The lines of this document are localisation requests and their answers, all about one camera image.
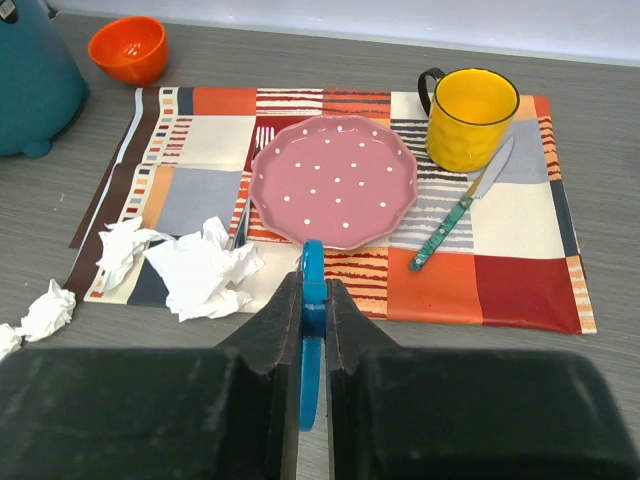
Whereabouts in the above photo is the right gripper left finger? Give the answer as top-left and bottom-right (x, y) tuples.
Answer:
(1, 272), (302, 479)

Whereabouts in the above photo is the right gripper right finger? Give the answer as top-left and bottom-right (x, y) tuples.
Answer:
(326, 280), (639, 479)

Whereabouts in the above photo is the blue hand brush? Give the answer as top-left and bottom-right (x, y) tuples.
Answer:
(299, 240), (328, 431)

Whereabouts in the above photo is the crumpled paper by dustpan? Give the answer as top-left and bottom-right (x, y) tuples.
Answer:
(144, 216), (264, 322)

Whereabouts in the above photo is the crumpled paper near placemat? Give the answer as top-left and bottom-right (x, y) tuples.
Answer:
(96, 216), (173, 292)

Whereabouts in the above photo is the crumpled paper left centre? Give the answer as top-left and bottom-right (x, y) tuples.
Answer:
(19, 279), (76, 342)

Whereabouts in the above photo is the colourful patchwork placemat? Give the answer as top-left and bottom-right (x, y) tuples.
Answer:
(66, 86), (596, 334)

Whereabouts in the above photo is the crumpled paper far left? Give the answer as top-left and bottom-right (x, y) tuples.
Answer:
(0, 323), (23, 360)

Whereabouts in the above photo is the pink dotted plate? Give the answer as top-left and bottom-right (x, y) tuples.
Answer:
(249, 115), (417, 250)

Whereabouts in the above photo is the silver fork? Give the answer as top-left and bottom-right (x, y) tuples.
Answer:
(224, 125), (276, 251)

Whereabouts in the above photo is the yellow enamel mug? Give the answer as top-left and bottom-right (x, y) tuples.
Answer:
(418, 68), (520, 173)

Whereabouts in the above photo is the orange bowl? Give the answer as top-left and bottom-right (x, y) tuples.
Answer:
(88, 16), (169, 86)

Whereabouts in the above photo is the teal plastic trash bin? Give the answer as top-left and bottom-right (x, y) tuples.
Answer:
(0, 1), (90, 157)

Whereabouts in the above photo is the knife with teal handle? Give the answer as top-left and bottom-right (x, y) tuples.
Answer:
(409, 135), (515, 273)

